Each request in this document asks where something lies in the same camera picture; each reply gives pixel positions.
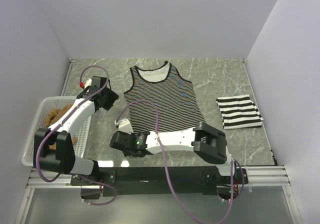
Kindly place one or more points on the tan tank top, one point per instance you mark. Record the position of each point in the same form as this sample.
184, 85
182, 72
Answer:
55, 115

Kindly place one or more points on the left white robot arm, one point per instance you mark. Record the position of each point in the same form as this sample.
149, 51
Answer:
53, 146

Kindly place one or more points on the white plastic basket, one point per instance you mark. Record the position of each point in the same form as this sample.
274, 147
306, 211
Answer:
49, 103

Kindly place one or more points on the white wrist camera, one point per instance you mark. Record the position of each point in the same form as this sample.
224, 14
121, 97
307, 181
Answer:
85, 84
124, 125

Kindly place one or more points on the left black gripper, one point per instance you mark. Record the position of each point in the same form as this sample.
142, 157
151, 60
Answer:
113, 97

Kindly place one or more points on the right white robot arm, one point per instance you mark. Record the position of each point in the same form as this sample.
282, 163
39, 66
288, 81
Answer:
209, 143

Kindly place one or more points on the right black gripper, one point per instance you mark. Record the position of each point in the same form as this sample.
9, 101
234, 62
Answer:
127, 153

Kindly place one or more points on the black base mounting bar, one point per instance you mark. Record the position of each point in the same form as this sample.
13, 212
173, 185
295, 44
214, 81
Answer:
113, 181

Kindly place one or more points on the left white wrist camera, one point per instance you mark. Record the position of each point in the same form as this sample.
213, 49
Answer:
85, 84

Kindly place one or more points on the wide-striped black white tank top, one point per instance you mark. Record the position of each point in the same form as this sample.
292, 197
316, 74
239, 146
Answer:
239, 112

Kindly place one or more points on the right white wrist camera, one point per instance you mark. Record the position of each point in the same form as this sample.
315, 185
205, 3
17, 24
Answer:
124, 125

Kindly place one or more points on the thin-striped black white tank top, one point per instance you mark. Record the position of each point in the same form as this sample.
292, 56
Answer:
161, 99

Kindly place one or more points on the aluminium frame rail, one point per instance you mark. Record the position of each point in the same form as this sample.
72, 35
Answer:
258, 176

